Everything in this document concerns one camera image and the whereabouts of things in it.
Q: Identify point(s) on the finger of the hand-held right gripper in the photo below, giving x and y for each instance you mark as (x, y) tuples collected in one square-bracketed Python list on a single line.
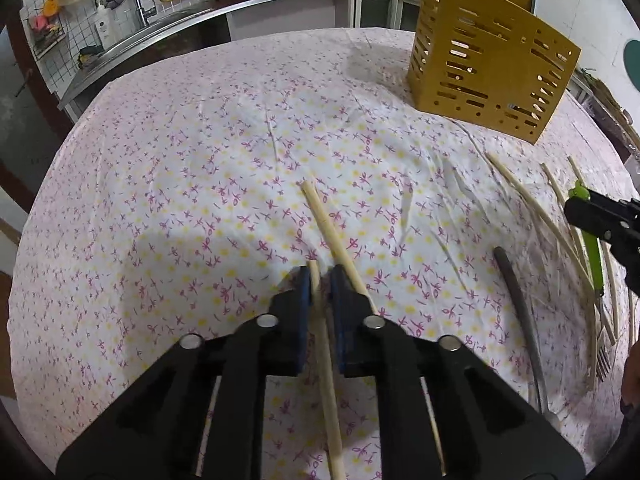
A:
[(631, 265), (600, 215)]

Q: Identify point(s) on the wooden chopstick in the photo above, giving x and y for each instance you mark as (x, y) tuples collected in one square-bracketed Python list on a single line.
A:
[(575, 170), (530, 200), (632, 317), (327, 400), (593, 340), (554, 182), (327, 225)]

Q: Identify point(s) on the white soap bottle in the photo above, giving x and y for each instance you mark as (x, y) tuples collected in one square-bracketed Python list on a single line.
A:
[(103, 25)]

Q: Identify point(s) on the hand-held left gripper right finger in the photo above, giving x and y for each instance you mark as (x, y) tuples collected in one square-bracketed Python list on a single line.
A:
[(341, 320)]

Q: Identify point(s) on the bundle of dry vegetables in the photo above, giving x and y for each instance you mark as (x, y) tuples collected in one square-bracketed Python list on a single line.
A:
[(612, 110)]

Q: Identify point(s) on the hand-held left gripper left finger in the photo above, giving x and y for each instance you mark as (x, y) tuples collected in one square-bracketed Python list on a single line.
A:
[(302, 320)]

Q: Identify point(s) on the yellow black scrubber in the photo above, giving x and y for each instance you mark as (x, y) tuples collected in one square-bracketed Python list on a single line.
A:
[(90, 57)]

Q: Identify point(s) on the metal fork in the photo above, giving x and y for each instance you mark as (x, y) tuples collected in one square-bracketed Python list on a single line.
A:
[(604, 360)]

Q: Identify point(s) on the yellow slotted utensil holder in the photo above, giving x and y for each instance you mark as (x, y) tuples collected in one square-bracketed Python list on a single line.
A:
[(480, 75)]

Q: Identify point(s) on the stainless steel sink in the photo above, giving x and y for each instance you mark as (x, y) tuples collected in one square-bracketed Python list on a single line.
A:
[(125, 52)]

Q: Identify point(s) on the round green board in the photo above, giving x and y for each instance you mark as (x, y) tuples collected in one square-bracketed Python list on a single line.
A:
[(633, 60)]

